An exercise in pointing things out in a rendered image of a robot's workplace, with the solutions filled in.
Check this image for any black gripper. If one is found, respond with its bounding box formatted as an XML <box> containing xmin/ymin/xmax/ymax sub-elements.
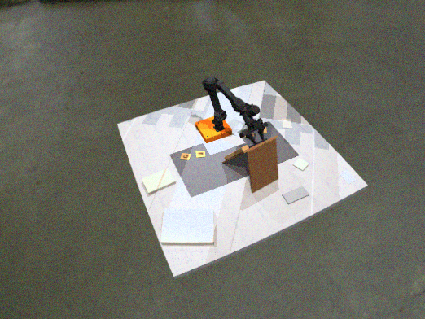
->
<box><xmin>239</xmin><ymin>118</ymin><xmax>269</xmax><ymax>144</ymax></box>

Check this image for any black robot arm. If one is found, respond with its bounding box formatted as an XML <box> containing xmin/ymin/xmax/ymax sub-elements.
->
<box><xmin>202</xmin><ymin>76</ymin><xmax>263</xmax><ymax>132</ymax></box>

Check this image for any grey flat rectangular tile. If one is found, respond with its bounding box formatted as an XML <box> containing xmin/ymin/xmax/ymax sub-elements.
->
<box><xmin>283</xmin><ymin>186</ymin><xmax>309</xmax><ymax>204</ymax></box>

